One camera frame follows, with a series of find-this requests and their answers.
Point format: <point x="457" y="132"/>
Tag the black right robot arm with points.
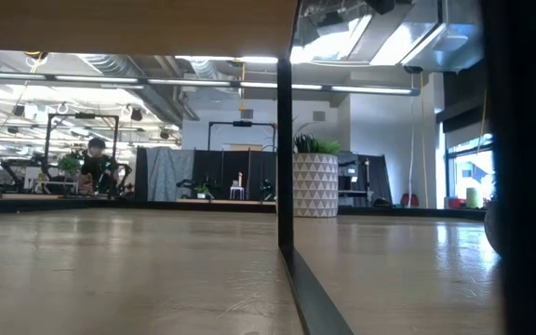
<point x="528" y="186"/>

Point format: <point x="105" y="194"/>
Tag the black curtain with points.
<point x="231" y="160"/>

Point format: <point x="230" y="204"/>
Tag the small white stand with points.
<point x="237" y="191"/>

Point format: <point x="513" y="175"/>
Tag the plant in white patterned pot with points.
<point x="315" y="186"/>

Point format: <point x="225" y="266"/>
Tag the small plant in white pot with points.
<point x="202" y="191"/>

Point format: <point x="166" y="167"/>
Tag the grey curtain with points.
<point x="170" y="172"/>

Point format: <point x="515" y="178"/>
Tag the black equipment rack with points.
<point x="379" y="177"/>

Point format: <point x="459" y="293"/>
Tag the long ceiling light bar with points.
<point x="189" y="82"/>

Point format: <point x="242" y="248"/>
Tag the red chair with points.
<point x="410" y="200"/>

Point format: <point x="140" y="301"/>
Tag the person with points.
<point x="96" y="170"/>

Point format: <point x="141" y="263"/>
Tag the red object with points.
<point x="456" y="203"/>

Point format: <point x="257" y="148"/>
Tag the small green potted plant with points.
<point x="69" y="164"/>

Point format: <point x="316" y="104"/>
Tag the yellow-green cylinder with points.
<point x="473" y="197"/>

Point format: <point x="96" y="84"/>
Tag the raised wooden shelf black legs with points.
<point x="110" y="28"/>

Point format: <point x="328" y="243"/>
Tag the black gantry frame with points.
<point x="242" y="124"/>
<point x="84" y="116"/>

